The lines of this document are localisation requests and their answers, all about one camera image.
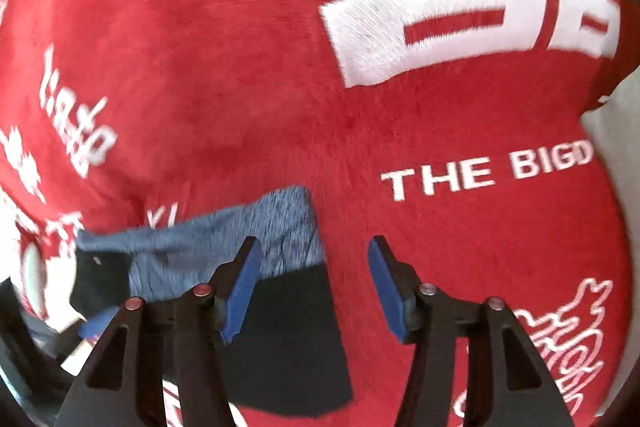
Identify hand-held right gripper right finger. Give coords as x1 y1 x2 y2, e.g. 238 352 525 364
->
367 235 576 427

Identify black pants with blue trim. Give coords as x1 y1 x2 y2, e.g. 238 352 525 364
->
70 185 354 419

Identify red printed blanket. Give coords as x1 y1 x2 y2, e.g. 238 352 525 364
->
0 0 632 427

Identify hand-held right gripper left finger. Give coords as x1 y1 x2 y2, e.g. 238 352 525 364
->
54 236 263 427

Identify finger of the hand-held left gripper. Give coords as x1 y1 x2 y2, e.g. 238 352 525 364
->
79 307 121 344

